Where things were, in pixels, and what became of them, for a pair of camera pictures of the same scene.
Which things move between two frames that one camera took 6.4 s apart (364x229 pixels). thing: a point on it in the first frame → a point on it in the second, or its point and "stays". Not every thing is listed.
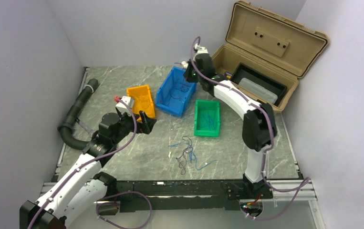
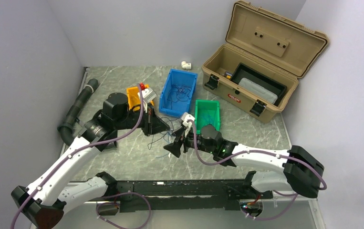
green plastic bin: [207, 118] stays
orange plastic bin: [142, 101] stays
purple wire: [185, 87] → [178, 93]
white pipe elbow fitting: [185, 64] stays
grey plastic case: [258, 91] stays
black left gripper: [146, 125] → [152, 123]
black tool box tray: [260, 78] stays
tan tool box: [281, 49] stays
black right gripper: [187, 73] → [175, 148]
